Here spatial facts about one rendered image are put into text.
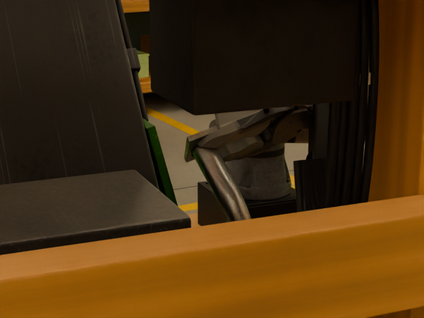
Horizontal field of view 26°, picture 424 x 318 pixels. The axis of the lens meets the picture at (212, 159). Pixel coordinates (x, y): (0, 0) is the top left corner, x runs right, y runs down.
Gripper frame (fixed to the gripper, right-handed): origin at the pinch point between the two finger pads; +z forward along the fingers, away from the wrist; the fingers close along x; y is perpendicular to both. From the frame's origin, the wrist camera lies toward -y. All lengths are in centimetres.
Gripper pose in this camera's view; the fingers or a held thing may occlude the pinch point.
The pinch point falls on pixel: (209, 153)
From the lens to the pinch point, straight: 113.7
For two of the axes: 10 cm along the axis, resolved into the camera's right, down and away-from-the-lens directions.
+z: -8.9, 3.6, -2.8
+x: 0.8, -4.7, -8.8
